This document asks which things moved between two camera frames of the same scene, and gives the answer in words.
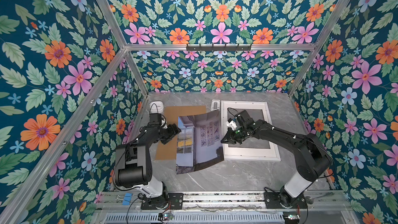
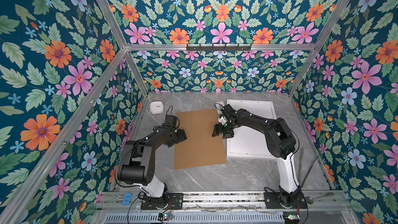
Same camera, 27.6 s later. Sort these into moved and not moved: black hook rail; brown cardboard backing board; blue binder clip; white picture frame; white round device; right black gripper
Moved: right black gripper; brown cardboard backing board
Not moved: blue binder clip; white picture frame; black hook rail; white round device
